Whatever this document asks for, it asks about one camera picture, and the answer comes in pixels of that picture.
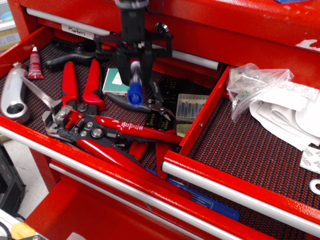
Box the black labelled bit holder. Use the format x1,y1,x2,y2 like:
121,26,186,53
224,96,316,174
159,79,189,106

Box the red threadlocker tube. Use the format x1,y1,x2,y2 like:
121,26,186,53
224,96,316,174
27,46,45,80

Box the white paper sheets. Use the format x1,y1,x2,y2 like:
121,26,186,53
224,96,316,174
249,81,320,151

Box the black storage crate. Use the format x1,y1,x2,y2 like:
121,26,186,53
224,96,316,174
0,142,26,215

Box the silver utility knife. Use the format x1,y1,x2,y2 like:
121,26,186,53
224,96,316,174
0,62,30,124

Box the red handled pliers underneath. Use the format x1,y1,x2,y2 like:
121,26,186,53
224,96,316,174
129,141,171,181

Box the red metal tool chest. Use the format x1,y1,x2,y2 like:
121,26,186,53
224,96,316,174
0,0,320,240

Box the open right red drawer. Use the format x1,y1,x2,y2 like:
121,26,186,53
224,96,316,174
162,71,320,237

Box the white 3M adhesive strip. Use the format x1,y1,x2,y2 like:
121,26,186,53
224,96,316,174
299,146,320,174

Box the clear drill bit case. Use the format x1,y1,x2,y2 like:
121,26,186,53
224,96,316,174
175,93,209,122

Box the open left red drawer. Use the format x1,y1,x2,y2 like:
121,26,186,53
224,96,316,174
0,24,233,236

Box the grey handled flush cutters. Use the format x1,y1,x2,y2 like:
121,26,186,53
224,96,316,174
106,78,175,121

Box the green white small box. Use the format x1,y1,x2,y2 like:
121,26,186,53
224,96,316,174
102,68,130,96

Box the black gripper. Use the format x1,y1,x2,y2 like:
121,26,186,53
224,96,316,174
94,6,173,86

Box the silver cabinet key lock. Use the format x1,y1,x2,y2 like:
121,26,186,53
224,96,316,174
154,22,170,35

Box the clear plastic zip bag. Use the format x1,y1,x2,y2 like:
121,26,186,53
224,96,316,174
226,63,294,122

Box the blue capped marker pen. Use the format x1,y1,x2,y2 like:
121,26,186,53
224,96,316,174
127,60,143,106

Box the red automatic wire stripper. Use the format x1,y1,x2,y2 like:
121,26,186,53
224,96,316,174
42,100,192,199

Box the black spring clamp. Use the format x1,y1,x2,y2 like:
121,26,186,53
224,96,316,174
44,38,97,69

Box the silver metal washer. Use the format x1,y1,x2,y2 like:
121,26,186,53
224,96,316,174
309,179,320,195

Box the red handled crimping pliers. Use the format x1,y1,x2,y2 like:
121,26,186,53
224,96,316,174
60,59,106,115

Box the white Markers label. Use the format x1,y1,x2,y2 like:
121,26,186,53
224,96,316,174
61,24,95,40

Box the red grey scissors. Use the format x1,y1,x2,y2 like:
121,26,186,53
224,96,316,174
21,76,54,108

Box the open red drawer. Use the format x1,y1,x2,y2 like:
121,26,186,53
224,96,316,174
0,24,233,236
162,71,320,237

